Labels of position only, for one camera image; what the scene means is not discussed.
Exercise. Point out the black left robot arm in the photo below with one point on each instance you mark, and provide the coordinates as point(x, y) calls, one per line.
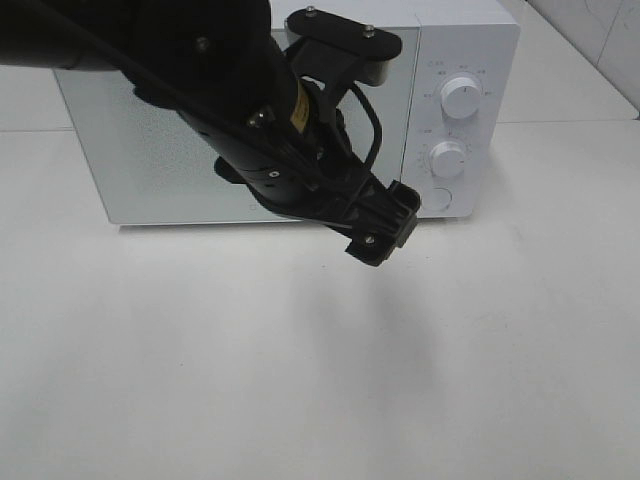
point(157, 45)

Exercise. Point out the lower white timer knob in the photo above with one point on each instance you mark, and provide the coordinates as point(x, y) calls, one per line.
point(447, 159)

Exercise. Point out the upper white power knob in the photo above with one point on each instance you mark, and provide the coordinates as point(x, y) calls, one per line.
point(460, 96)

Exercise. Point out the round white door button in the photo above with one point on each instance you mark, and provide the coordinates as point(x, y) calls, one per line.
point(436, 200)

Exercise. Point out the white microwave door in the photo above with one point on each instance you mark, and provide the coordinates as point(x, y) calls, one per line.
point(150, 168)

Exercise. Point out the white microwave oven body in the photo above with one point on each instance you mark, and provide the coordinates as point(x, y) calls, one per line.
point(476, 37)

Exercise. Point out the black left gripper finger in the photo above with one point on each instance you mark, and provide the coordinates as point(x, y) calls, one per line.
point(373, 238)
point(394, 209)

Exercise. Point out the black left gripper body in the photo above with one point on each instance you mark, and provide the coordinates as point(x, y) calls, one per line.
point(285, 139)

